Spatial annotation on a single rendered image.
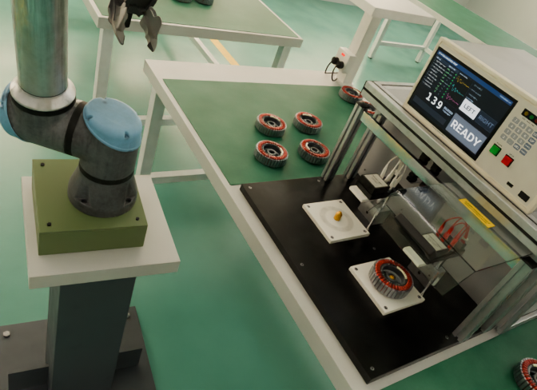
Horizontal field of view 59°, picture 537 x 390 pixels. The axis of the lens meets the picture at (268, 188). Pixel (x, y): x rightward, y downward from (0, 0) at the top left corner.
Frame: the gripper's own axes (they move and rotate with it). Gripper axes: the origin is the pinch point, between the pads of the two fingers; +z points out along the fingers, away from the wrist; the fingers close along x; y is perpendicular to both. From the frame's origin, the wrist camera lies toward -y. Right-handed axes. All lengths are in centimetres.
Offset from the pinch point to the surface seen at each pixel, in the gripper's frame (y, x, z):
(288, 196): -21, 53, 26
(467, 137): 28, 70, 26
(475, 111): 32, 69, 21
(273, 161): -27, 55, 12
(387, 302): 2, 58, 61
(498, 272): 17, 86, 59
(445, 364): 9, 65, 77
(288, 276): -11, 39, 51
